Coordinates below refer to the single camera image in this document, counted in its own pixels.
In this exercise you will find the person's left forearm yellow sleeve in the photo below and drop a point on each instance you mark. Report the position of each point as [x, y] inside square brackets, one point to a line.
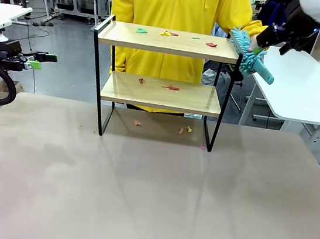
[256, 27]

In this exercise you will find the black office chair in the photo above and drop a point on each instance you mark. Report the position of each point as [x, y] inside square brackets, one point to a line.
[238, 76]

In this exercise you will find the brown cardboard box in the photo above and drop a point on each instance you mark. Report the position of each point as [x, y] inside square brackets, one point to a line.
[3, 90]

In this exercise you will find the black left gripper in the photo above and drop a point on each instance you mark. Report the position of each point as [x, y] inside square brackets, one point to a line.
[8, 61]

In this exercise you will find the small white side table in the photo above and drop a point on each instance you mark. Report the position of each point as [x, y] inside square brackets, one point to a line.
[3, 13]

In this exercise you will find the pink paper scrap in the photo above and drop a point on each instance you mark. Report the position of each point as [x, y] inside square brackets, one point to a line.
[202, 147]

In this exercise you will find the large white side table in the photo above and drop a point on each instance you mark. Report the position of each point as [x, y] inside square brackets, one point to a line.
[302, 88]

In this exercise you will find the orange paper scrap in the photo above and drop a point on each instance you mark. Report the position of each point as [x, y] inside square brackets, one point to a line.
[137, 123]
[181, 130]

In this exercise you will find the yellow paper scrap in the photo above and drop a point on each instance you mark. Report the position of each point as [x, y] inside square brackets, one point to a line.
[165, 33]
[189, 129]

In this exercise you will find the black frame wooden two-tier shelf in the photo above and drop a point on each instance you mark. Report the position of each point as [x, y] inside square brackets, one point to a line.
[170, 42]

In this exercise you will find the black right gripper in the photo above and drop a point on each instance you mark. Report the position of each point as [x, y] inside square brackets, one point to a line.
[299, 31]

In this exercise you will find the person in yellow hoodie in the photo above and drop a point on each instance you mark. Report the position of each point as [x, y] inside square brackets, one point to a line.
[177, 7]

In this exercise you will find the person's left hand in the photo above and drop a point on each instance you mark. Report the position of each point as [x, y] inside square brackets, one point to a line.
[253, 44]

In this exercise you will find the teal microfiber duster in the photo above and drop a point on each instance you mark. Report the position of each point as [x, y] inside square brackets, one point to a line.
[249, 60]

